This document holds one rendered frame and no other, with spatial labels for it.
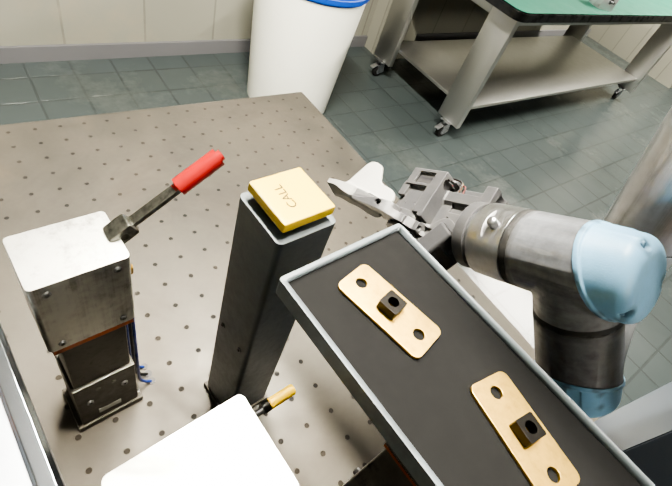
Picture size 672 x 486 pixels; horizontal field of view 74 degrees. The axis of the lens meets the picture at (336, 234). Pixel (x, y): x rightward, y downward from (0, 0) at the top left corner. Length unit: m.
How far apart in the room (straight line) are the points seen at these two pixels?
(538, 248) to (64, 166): 0.96
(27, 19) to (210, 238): 1.96
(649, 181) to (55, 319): 0.58
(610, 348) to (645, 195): 0.15
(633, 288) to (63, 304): 0.49
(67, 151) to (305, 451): 0.80
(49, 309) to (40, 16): 2.33
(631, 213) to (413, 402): 0.30
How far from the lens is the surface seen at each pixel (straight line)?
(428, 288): 0.39
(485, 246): 0.44
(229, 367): 0.65
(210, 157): 0.48
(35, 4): 2.73
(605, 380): 0.48
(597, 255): 0.40
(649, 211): 0.51
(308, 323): 0.33
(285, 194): 0.41
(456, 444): 0.34
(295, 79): 2.46
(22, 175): 1.11
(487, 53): 2.77
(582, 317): 0.43
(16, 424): 0.48
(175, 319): 0.86
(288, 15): 2.32
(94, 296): 0.51
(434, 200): 0.51
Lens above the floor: 1.44
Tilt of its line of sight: 45 degrees down
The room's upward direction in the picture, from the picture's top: 23 degrees clockwise
